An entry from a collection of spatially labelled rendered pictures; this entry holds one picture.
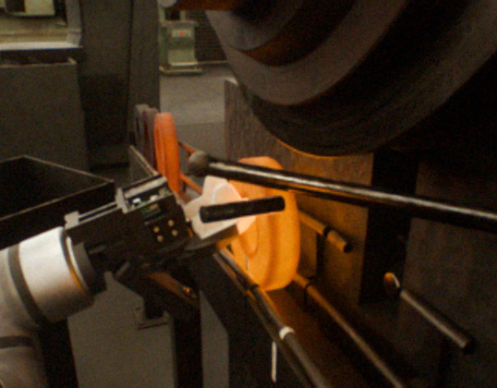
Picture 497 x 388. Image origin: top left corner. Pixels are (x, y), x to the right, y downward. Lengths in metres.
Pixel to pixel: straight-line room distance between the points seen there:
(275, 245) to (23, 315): 0.25
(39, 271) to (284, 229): 0.24
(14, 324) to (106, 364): 1.05
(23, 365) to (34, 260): 0.10
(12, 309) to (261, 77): 0.32
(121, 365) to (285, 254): 1.10
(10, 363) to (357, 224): 0.34
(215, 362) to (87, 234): 1.06
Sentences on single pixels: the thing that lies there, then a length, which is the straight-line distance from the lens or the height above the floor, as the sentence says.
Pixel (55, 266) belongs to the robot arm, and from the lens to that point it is 0.49.
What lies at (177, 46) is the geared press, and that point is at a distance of 8.63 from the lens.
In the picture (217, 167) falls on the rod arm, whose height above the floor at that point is 0.90.
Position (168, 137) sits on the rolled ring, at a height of 0.73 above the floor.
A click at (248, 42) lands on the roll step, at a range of 0.32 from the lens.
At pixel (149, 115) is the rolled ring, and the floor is 0.74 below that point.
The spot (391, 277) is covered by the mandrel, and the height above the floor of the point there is 0.75.
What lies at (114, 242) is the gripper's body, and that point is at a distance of 0.51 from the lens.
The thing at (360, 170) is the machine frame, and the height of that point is 0.84.
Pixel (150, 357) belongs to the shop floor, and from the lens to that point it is 1.55.
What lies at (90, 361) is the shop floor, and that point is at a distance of 1.58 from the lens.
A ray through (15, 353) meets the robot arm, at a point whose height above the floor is 0.68.
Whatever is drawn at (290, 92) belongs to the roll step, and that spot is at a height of 0.93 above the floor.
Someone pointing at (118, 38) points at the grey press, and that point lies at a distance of 3.22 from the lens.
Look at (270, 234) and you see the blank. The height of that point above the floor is 0.77.
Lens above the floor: 0.97
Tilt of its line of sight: 21 degrees down
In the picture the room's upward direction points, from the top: straight up
